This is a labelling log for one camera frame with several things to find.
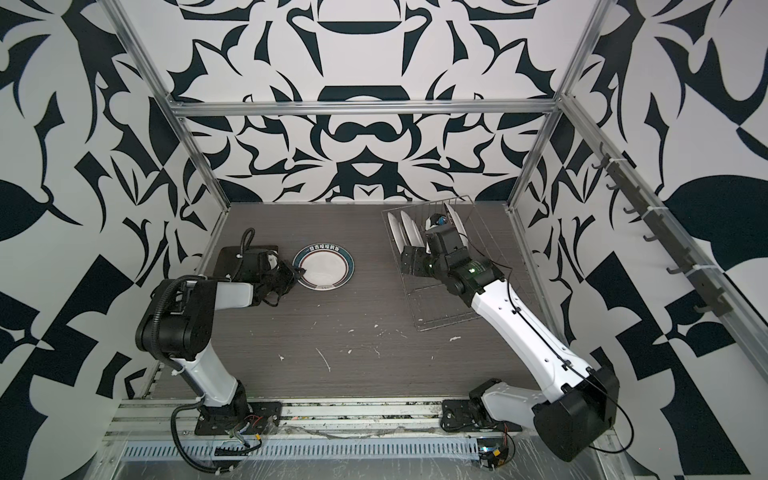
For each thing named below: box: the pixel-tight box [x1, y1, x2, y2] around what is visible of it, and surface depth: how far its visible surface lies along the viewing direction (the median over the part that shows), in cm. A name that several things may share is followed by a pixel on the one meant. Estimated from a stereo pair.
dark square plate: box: [213, 245, 279, 282], surface depth 81 cm
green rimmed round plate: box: [292, 242, 355, 292], surface depth 104 cm
